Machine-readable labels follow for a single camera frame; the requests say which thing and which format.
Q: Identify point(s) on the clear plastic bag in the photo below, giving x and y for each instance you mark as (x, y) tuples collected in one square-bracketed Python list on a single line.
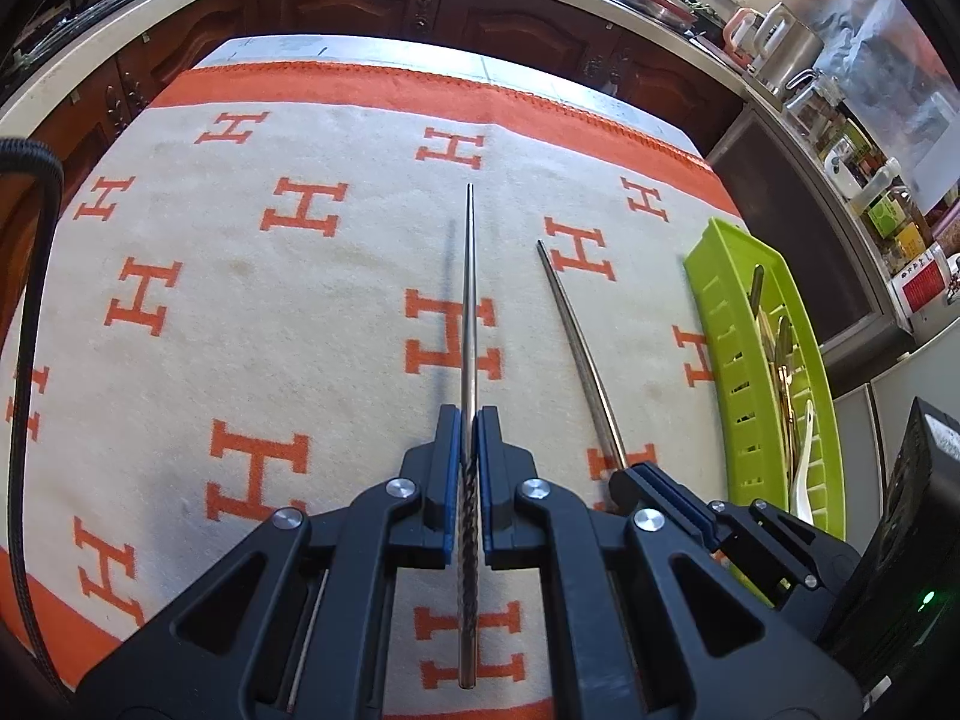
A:
[(892, 75)]

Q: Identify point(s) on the orange white printed blanket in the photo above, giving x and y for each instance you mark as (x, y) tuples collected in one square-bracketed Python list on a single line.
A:
[(247, 292)]

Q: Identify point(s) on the green plastic tray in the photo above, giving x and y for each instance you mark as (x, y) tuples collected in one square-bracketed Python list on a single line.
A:
[(731, 360)]

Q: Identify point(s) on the white jar red label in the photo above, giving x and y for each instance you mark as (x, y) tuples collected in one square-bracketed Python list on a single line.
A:
[(922, 281)]

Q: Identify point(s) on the green label bottle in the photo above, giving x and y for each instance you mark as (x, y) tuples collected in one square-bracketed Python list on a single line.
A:
[(886, 214)]

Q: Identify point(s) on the pale grey appliance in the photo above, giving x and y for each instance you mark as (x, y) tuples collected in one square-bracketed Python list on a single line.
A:
[(885, 405)]

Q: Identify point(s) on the dark wooden kitchen cabinet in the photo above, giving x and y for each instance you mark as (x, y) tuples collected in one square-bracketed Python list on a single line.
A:
[(360, 4)]

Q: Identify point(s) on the white bowl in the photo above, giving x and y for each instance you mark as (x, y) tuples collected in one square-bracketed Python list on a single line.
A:
[(841, 176)]

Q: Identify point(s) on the yellow bottle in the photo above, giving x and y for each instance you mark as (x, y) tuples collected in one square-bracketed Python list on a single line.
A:
[(909, 246)]

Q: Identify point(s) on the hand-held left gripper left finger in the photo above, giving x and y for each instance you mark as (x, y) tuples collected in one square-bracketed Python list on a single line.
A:
[(448, 480)]

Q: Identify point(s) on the pale blue table cover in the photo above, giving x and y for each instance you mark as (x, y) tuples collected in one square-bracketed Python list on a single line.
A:
[(375, 52)]

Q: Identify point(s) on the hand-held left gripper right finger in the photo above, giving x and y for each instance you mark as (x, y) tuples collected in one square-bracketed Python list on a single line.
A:
[(486, 480)]

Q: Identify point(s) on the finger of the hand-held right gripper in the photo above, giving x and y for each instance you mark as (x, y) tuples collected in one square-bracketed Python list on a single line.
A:
[(675, 486), (626, 491)]

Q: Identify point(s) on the white plastic bottle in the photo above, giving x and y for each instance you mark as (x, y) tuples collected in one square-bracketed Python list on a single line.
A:
[(876, 184)]

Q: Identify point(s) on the wooden chopstick red patterned end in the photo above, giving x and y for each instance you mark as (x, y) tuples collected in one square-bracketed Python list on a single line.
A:
[(784, 367)]

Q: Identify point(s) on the black gas stove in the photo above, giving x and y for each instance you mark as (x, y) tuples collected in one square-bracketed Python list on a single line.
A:
[(75, 15)]

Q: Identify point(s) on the white ceramic spoon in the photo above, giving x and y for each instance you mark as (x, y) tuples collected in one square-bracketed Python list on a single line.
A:
[(804, 465)]

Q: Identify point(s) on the glass pitcher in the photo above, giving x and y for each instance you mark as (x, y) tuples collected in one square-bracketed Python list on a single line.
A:
[(814, 109)]

